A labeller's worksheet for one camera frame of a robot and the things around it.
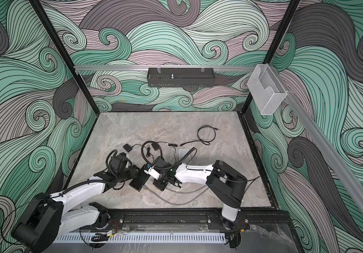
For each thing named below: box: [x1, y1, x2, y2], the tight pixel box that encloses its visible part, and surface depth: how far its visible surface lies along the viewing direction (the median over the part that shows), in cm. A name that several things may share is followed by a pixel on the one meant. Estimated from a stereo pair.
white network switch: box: [178, 148, 191, 163], surface depth 97 cm
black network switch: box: [128, 163, 151, 193], surface depth 85 cm
